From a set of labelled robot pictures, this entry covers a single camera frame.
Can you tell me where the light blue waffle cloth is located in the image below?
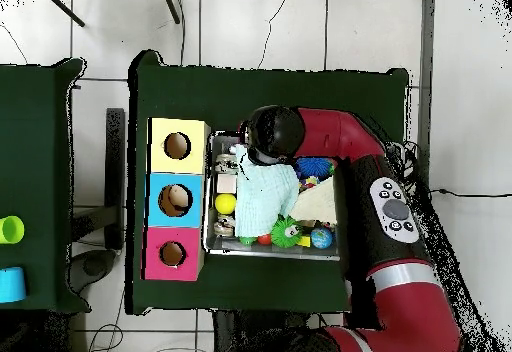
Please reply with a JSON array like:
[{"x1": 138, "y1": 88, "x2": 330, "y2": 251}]
[{"x1": 233, "y1": 143, "x2": 301, "y2": 238}]

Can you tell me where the wooden box with three holes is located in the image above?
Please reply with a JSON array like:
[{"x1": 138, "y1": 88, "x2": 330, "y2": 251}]
[{"x1": 142, "y1": 117, "x2": 212, "y2": 282}]

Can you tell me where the plain wooden cube block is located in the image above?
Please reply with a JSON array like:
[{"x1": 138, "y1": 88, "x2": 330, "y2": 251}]
[{"x1": 216, "y1": 172, "x2": 239, "y2": 194}]

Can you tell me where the crushed printed drink can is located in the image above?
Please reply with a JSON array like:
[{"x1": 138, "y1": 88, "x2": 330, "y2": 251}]
[
  {"x1": 214, "y1": 152, "x2": 240, "y2": 174},
  {"x1": 213, "y1": 214, "x2": 237, "y2": 238}
]

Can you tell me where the yellow smooth ball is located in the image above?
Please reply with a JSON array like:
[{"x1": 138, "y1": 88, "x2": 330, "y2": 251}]
[{"x1": 214, "y1": 192, "x2": 238, "y2": 216}]

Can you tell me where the blue spiky rubber ball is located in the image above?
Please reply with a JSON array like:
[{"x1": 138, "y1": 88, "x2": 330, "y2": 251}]
[{"x1": 295, "y1": 156, "x2": 335, "y2": 179}]

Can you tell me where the green spiky toy with eyes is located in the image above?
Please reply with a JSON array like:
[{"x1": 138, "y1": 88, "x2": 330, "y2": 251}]
[{"x1": 270, "y1": 215, "x2": 304, "y2": 249}]

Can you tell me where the cream waffle cloth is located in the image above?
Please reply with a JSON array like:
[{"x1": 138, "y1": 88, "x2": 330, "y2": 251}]
[{"x1": 288, "y1": 175, "x2": 339, "y2": 225}]

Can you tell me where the dark green table cloth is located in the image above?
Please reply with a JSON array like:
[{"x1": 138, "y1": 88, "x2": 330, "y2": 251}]
[
  {"x1": 0, "y1": 57, "x2": 91, "y2": 315},
  {"x1": 125, "y1": 49, "x2": 410, "y2": 316}
]

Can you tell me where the small globe ball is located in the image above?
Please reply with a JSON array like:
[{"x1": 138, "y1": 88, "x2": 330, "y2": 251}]
[{"x1": 310, "y1": 226, "x2": 334, "y2": 250}]

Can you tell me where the black upright panel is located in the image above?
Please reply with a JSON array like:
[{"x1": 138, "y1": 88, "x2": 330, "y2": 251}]
[{"x1": 104, "y1": 107, "x2": 126, "y2": 249}]

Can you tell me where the dark grey stand base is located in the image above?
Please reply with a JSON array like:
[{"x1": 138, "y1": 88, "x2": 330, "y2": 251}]
[{"x1": 69, "y1": 249, "x2": 117, "y2": 293}]

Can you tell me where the black stand leg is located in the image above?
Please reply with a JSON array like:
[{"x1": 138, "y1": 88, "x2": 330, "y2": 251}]
[
  {"x1": 162, "y1": 0, "x2": 182, "y2": 25},
  {"x1": 45, "y1": 0, "x2": 86, "y2": 28}
]

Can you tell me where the green plastic cup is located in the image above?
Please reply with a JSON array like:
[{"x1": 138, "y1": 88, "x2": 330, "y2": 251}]
[{"x1": 0, "y1": 214, "x2": 26, "y2": 245}]

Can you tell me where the blue plastic cup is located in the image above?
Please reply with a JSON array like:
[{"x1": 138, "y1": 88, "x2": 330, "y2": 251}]
[{"x1": 0, "y1": 266, "x2": 28, "y2": 304}]

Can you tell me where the wire mesh bin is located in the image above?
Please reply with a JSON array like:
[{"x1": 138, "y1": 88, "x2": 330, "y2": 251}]
[{"x1": 201, "y1": 130, "x2": 343, "y2": 261}]

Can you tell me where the black floor cable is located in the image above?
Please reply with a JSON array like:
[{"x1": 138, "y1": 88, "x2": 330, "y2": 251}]
[{"x1": 429, "y1": 186, "x2": 512, "y2": 200}]

